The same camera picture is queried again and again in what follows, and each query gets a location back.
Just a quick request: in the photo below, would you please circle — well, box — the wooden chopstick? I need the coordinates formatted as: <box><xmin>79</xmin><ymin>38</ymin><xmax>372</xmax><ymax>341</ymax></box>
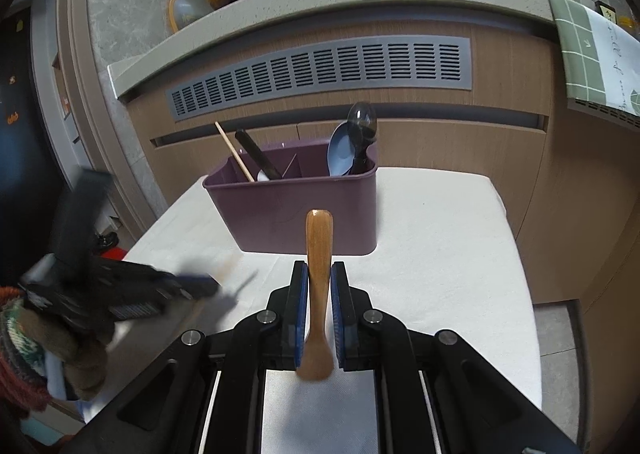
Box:
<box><xmin>214</xmin><ymin>121</ymin><xmax>255</xmax><ymax>183</ymax></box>

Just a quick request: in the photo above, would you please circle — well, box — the wooden spoon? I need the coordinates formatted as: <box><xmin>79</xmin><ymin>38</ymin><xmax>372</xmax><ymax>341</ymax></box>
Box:
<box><xmin>296</xmin><ymin>209</ymin><xmax>334</xmax><ymax>382</ymax></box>

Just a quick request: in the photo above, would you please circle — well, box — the blue plastic spoon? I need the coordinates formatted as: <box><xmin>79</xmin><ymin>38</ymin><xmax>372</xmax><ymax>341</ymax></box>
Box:
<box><xmin>326</xmin><ymin>122</ymin><xmax>356</xmax><ymax>177</ymax></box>

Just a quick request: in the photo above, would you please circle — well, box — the brown spoon with black handle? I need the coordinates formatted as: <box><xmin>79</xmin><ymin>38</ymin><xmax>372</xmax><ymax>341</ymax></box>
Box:
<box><xmin>234</xmin><ymin>129</ymin><xmax>282</xmax><ymax>180</ymax></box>

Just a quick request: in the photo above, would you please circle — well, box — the red knitted sleeve forearm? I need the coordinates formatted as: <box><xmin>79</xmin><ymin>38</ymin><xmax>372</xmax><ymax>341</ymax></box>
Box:
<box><xmin>1</xmin><ymin>287</ymin><xmax>51</xmax><ymax>412</ymax></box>

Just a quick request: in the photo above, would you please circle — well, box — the gloved left hand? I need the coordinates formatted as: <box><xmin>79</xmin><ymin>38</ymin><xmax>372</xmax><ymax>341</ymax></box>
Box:
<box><xmin>18</xmin><ymin>303</ymin><xmax>115</xmax><ymax>401</ymax></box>

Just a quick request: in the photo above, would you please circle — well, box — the red floor mat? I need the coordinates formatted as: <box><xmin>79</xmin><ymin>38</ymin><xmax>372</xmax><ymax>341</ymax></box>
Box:
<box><xmin>100</xmin><ymin>246</ymin><xmax>128</xmax><ymax>261</ymax></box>

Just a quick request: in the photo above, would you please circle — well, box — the maroon plastic utensil caddy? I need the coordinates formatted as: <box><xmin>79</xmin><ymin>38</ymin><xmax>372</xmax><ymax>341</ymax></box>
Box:
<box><xmin>203</xmin><ymin>139</ymin><xmax>378</xmax><ymax>256</ymax></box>

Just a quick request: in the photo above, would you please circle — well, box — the glass lid with yellow rim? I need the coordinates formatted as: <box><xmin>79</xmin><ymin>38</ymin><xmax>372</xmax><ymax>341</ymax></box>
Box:
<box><xmin>167</xmin><ymin>0</ymin><xmax>213</xmax><ymax>33</ymax></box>

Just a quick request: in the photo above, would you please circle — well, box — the grey ventilation grille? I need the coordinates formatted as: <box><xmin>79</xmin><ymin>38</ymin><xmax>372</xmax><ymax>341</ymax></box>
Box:
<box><xmin>165</xmin><ymin>34</ymin><xmax>473</xmax><ymax>122</ymax></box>

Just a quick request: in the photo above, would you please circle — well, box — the green checked dish towel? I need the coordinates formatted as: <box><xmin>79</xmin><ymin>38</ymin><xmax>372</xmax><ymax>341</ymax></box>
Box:
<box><xmin>548</xmin><ymin>0</ymin><xmax>640</xmax><ymax>129</ymax></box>

